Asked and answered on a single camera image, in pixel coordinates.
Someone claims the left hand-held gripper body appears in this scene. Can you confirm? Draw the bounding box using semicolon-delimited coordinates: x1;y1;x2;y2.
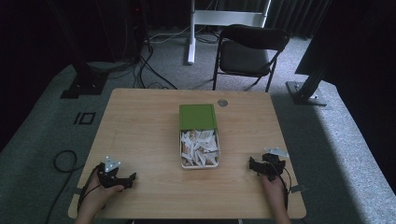
96;156;127;189

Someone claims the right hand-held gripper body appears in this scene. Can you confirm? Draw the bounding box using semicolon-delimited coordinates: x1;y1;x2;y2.
261;147;290;183

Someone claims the green box with white items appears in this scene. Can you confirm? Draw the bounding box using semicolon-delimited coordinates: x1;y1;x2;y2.
178;126;221;170

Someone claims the green box lid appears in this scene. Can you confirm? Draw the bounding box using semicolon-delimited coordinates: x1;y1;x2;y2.
178;104;219;131

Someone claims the person's left hand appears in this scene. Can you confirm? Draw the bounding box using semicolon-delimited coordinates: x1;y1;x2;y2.
78;167;125;220

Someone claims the person's right hand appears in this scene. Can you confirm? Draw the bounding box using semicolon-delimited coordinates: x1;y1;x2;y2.
260;173;290;215

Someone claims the pile of white paper packets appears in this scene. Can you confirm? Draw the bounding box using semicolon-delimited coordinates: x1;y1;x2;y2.
180;128;219;166

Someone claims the black metal stand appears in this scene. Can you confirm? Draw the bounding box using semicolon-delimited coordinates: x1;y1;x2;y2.
46;0;109;101
285;0;332;107

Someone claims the black folding chair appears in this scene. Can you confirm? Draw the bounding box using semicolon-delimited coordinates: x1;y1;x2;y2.
212;23;291;93

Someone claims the dark curtain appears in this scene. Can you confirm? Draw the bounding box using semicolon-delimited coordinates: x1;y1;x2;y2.
214;0;332;39

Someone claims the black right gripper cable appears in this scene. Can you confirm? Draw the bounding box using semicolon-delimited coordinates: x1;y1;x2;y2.
269;160;293;210

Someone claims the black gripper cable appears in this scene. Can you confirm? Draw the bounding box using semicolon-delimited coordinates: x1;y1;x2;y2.
269;160;293;210
76;166;103;214

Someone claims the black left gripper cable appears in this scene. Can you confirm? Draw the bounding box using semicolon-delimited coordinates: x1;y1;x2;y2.
76;166;103;214

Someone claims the black looped floor cable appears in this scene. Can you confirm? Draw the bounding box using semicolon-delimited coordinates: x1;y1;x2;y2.
44;149;86;224

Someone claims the bundle of black floor cables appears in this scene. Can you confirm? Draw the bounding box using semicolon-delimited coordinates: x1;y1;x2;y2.
87;31;219;91

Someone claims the white metal stand frame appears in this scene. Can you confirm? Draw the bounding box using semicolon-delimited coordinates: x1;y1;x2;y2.
187;0;273;65

